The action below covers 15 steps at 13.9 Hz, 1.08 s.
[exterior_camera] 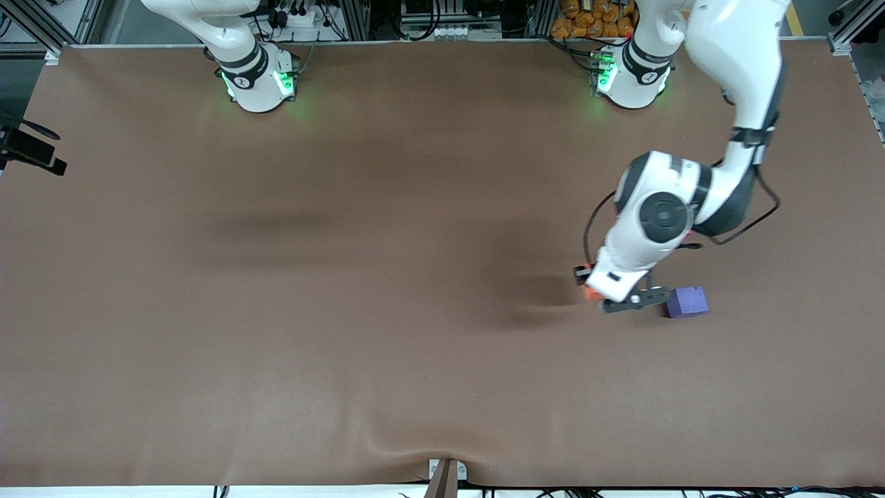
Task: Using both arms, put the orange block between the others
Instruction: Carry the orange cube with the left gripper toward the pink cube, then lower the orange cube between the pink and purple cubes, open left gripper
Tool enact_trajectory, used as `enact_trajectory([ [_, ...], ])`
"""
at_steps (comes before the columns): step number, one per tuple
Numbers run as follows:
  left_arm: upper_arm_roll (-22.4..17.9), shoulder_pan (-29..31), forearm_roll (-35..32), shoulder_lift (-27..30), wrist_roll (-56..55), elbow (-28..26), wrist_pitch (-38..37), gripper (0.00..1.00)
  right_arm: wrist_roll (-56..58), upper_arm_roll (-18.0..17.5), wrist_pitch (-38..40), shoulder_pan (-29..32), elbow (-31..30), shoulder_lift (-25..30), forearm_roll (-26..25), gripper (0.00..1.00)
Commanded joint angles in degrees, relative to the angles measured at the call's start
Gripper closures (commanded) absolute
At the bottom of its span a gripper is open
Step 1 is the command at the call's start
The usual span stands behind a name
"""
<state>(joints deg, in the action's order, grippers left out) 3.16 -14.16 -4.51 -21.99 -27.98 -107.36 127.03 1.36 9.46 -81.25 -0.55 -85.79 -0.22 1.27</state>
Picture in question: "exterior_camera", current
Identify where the orange foam block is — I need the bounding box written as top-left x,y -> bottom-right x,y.
583,263 -> 608,303

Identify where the purple foam block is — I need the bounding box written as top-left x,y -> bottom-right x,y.
666,286 -> 709,319

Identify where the large table cover sheet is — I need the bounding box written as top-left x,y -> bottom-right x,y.
0,39 -> 885,489

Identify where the bag of orange items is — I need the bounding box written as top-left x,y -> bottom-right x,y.
551,0 -> 637,40

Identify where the white power strip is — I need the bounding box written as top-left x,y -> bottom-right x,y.
274,6 -> 319,29

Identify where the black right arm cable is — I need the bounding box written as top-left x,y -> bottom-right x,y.
0,111 -> 62,141

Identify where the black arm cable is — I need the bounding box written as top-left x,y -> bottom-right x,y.
583,166 -> 783,270
0,111 -> 62,141

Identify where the aluminium frame profile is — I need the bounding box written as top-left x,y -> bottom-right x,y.
828,0 -> 885,56
0,0 -> 106,64

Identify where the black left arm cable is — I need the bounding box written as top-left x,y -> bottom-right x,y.
583,166 -> 783,270

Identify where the metal bracket at table edge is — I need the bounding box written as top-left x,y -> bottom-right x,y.
427,458 -> 468,498

